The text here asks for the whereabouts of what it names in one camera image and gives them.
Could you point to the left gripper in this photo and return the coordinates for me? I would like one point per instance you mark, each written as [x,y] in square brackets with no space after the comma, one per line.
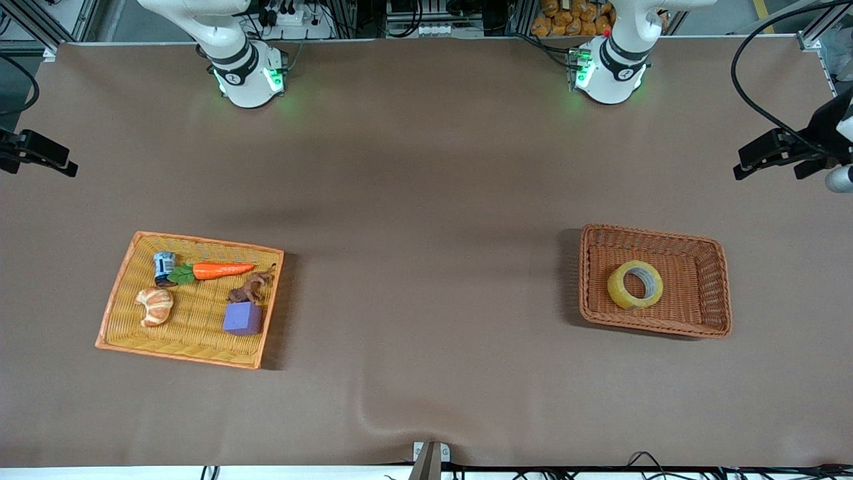
[824,130]

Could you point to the yellow tape roll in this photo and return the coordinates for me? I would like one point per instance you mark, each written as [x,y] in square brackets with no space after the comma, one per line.
[616,290]

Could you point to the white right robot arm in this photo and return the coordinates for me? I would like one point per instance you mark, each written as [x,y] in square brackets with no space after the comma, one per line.
[246,80]

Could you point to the small blue white can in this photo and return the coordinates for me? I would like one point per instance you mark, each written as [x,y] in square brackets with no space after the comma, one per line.
[164,266]

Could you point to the brown wicker basket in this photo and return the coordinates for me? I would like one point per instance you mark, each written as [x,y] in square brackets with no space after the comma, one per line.
[686,300]

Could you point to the toy croissant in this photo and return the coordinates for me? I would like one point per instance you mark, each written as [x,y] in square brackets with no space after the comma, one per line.
[156,306]

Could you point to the orange toy carrot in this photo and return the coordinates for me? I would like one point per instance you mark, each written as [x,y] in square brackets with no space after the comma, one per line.
[223,270]

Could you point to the orange wicker tray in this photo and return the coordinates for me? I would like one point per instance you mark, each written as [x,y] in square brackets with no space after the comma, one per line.
[200,333]

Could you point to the brown toy animal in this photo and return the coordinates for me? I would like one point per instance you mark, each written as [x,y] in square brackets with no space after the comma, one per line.
[248,288]

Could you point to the purple foam cube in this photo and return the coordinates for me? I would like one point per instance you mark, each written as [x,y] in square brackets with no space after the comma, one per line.
[243,320]

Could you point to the pile of orange goods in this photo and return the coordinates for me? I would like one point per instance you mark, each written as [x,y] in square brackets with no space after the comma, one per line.
[566,23]

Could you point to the large white power strip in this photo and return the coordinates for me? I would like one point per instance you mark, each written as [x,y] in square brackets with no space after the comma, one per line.
[296,20]

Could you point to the small white power strip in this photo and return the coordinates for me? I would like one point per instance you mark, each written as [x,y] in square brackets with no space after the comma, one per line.
[436,30]

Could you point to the aluminium frame profile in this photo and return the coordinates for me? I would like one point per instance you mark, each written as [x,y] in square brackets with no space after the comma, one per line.
[33,26]
[823,30]

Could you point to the metal camera post bracket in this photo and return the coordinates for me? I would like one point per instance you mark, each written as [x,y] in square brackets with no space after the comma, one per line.
[430,463]

